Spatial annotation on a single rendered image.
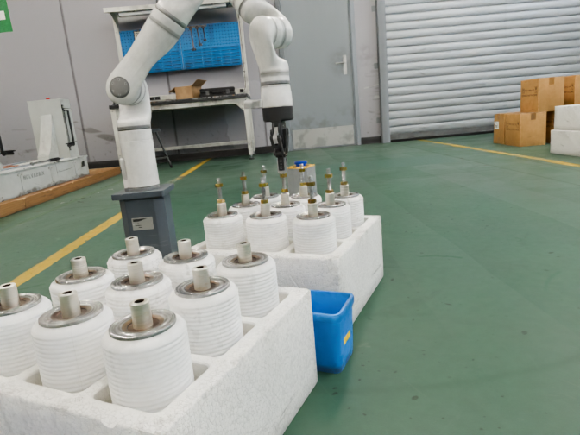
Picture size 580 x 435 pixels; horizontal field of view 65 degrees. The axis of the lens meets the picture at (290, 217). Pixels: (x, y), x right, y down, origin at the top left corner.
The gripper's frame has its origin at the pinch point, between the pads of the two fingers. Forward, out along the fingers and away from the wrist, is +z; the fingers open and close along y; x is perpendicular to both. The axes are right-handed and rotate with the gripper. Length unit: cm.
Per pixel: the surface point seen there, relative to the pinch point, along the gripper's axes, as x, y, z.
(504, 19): -195, 556, -107
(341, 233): -14.2, -6.9, 16.4
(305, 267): -7.5, -21.9, 19.4
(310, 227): -8.7, -19.0, 11.6
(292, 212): -2.3, -4.2, 11.4
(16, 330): 24, -65, 12
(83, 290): 22, -54, 11
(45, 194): 221, 191, 32
